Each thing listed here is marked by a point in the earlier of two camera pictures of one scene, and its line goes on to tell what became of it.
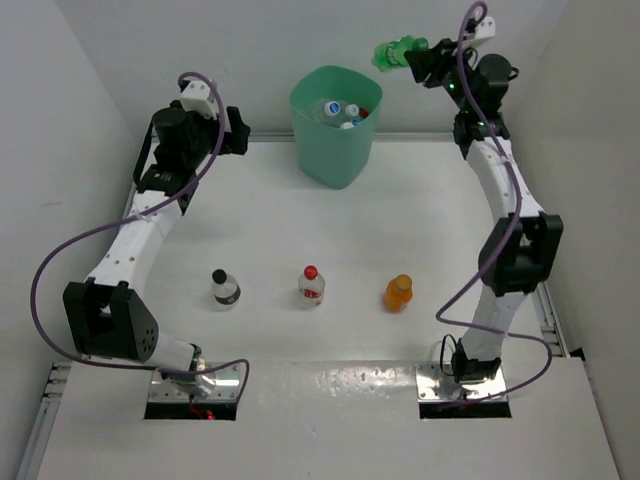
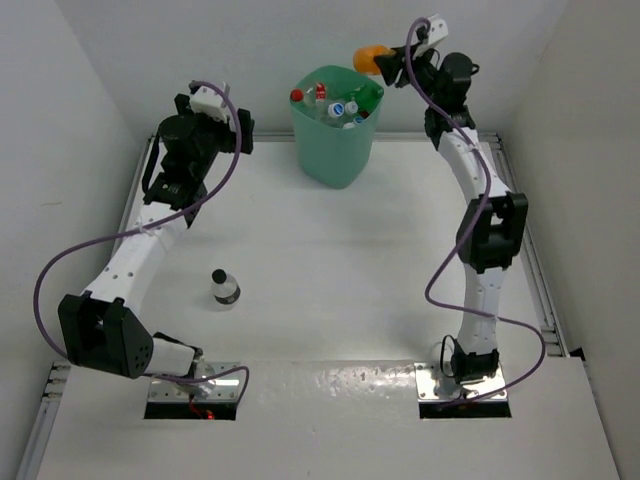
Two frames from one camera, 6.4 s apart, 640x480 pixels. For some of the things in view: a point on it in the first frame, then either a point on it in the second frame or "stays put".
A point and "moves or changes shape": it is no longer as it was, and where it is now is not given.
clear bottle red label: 311,286 -> 315,95
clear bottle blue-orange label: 352,110 stays put
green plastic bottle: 390,55 moves or changes shape
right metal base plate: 432,385 stays put
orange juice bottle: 398,292 -> 364,58
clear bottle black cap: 225,287 stays put
